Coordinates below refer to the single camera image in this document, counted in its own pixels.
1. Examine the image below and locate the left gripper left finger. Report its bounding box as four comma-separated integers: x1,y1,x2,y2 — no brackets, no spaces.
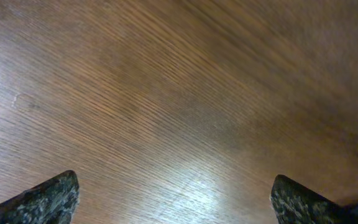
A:
0,170,80,224

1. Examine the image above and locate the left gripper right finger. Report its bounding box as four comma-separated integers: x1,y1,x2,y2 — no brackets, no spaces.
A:
270,175,358,224

